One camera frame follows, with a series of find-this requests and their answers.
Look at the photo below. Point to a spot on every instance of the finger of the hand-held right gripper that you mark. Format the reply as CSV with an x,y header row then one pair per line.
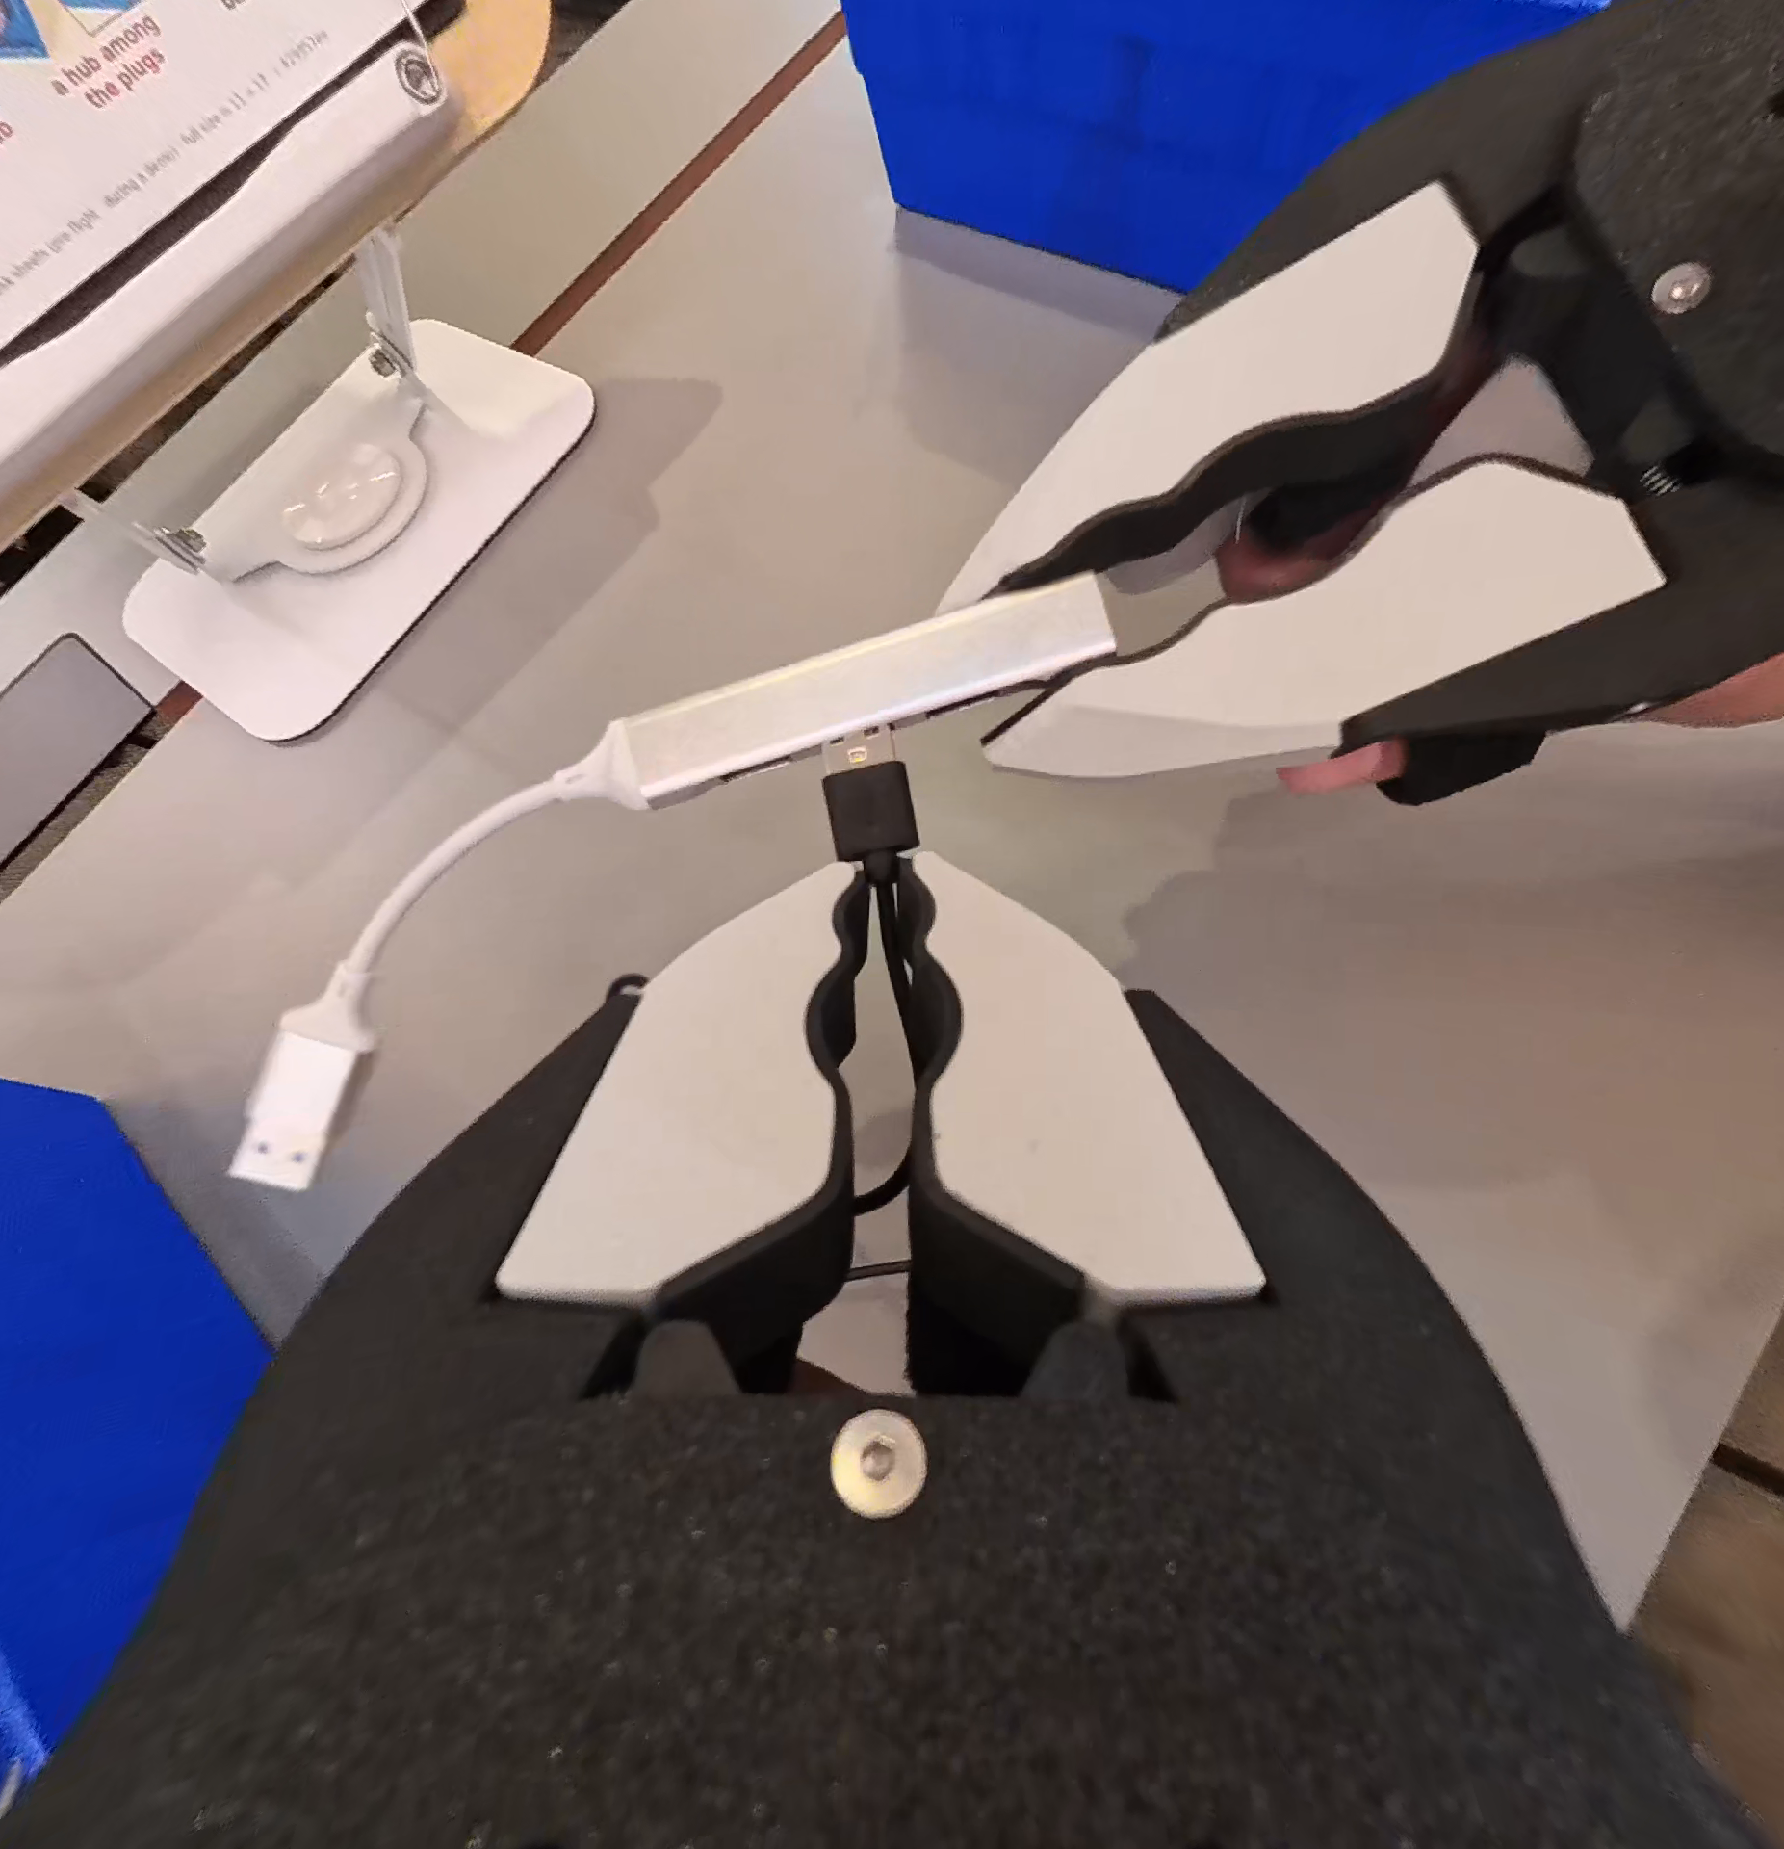
x,y
1382,622
1265,346

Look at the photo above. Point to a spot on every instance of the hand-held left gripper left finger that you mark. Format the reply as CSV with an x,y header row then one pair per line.
x,y
661,1126

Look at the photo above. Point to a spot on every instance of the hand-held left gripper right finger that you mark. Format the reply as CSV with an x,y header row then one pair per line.
x,y
1080,1126

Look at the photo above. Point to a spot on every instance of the blue plastic bin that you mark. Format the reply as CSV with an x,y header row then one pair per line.
x,y
84,1373
1064,131

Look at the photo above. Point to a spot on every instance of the person's right hand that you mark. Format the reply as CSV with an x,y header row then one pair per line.
x,y
1339,768

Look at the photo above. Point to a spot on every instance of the wooden book stand white base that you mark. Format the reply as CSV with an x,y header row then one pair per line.
x,y
445,435

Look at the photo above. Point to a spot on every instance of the printed instruction sheet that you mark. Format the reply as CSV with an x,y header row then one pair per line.
x,y
110,160

